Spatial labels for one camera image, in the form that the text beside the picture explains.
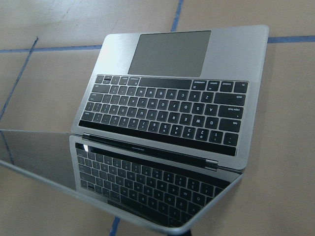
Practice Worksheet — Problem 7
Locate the silver grey laptop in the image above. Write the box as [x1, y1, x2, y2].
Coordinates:
[0, 25, 269, 236]

